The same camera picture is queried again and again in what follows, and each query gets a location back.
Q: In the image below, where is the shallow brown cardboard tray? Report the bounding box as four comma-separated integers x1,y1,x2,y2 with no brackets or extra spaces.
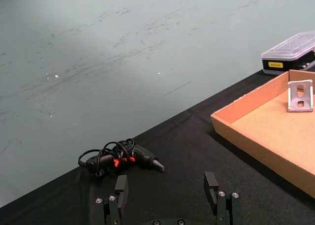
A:
210,69,315,199

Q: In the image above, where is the silver metal corner bracket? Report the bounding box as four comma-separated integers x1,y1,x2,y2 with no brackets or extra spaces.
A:
286,79,314,113

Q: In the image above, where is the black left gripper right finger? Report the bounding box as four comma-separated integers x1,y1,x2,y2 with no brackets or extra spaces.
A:
203,171,243,225

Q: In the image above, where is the clear plastic case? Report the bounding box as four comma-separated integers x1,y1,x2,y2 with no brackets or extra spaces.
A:
261,31,315,75

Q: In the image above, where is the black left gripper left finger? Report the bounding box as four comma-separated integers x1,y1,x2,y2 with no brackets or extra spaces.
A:
95,174,129,225

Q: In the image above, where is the black table cloth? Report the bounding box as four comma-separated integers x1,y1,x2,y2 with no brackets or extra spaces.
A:
0,65,315,225

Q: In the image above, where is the black corded tool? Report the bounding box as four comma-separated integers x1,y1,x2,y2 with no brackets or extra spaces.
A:
78,138,165,178

